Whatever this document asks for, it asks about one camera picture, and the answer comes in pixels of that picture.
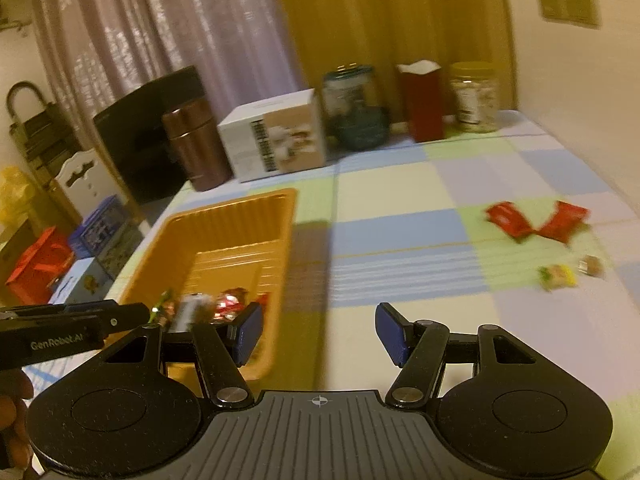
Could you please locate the red candy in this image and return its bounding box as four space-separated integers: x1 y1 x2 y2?
485 202 536 243
537 200 590 245
213 287 248 322

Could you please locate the grey black snack packet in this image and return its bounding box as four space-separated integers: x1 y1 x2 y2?
168 292 215 334

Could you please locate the person's left hand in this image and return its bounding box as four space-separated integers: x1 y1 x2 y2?
1 368 34 470

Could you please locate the light blue carton box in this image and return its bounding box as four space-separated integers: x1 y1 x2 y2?
49 258 113 304

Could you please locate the red gift bag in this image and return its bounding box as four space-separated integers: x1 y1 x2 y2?
6 226 75 306

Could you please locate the blue milk carton box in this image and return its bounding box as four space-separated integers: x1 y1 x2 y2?
68 195 143 280

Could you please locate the orange plastic tray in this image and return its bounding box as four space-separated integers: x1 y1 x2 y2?
118 188 297 382

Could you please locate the white chair back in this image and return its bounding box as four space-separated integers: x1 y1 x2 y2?
55 148 128 220

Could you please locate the yellow green small candy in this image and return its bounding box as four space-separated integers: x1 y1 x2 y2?
537 264 577 292

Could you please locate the checkered tablecloth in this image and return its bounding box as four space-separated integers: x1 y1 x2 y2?
22 108 640 476

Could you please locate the black monitor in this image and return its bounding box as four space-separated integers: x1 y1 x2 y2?
93 66 205 205

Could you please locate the small brown candy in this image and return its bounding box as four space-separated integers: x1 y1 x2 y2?
578 255 604 278

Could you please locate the brown metal thermos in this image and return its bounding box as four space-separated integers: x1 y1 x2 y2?
162 96 233 192

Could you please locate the white product box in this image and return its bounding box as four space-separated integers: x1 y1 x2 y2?
218 89 326 182

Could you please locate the dark green glass jar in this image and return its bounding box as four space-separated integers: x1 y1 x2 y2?
322 63 390 152

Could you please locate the clear jar yellow lid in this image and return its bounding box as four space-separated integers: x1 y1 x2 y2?
449 61 499 133

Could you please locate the dark red paper box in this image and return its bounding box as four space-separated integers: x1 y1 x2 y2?
396 60 444 143

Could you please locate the pale purple curtain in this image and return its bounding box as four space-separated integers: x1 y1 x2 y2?
32 0 306 156

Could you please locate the yellow curtain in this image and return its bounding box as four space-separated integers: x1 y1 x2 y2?
280 0 516 119

